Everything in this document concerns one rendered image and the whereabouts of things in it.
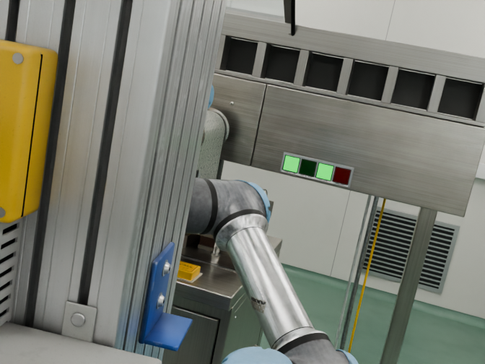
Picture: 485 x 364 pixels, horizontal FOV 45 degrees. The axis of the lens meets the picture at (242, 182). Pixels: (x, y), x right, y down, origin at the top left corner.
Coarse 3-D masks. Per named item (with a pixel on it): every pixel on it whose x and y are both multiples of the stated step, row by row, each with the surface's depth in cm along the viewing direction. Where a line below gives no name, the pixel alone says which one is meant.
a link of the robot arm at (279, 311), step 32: (224, 192) 118; (256, 192) 122; (224, 224) 115; (256, 224) 116; (256, 256) 110; (256, 288) 107; (288, 288) 107; (288, 320) 102; (288, 352) 97; (320, 352) 96
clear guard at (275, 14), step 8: (232, 0) 200; (240, 0) 199; (248, 0) 198; (256, 0) 197; (264, 0) 195; (272, 0) 194; (280, 0) 193; (232, 8) 204; (240, 8) 203; (248, 8) 202; (256, 8) 200; (264, 8) 199; (272, 8) 198; (280, 8) 196; (264, 16) 203; (272, 16) 201; (280, 16) 200
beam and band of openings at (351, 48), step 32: (224, 32) 205; (256, 32) 202; (288, 32) 199; (320, 32) 196; (224, 64) 211; (256, 64) 203; (288, 64) 207; (320, 64) 204; (352, 64) 195; (384, 64) 192; (416, 64) 189; (448, 64) 186; (480, 64) 184; (352, 96) 196; (384, 96) 193; (416, 96) 197; (448, 96) 195; (480, 96) 189
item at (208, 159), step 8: (200, 152) 180; (208, 152) 188; (216, 152) 196; (200, 160) 182; (208, 160) 190; (216, 160) 198; (200, 168) 183; (208, 168) 192; (216, 168) 200; (200, 176) 185; (208, 176) 194; (216, 176) 203
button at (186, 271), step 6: (180, 264) 160; (186, 264) 160; (192, 264) 161; (180, 270) 156; (186, 270) 156; (192, 270) 157; (198, 270) 160; (180, 276) 156; (186, 276) 155; (192, 276) 155
